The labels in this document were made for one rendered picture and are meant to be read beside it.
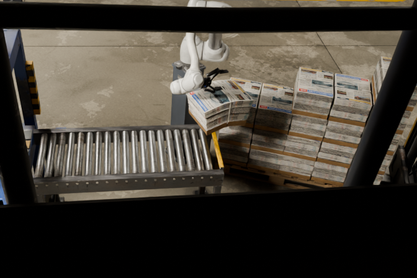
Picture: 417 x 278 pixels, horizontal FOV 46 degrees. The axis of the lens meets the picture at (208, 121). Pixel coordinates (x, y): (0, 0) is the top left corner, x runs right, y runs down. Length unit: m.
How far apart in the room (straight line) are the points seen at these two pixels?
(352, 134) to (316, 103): 0.41
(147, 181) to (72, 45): 3.25
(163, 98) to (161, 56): 0.86
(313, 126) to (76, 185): 1.93
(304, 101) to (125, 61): 2.71
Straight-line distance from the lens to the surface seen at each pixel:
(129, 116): 5.14
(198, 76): 3.10
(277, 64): 6.20
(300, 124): 4.11
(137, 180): 3.40
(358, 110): 4.01
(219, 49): 3.90
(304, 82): 4.03
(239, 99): 3.49
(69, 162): 3.53
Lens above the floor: 3.24
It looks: 39 degrees down
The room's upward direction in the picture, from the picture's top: 6 degrees clockwise
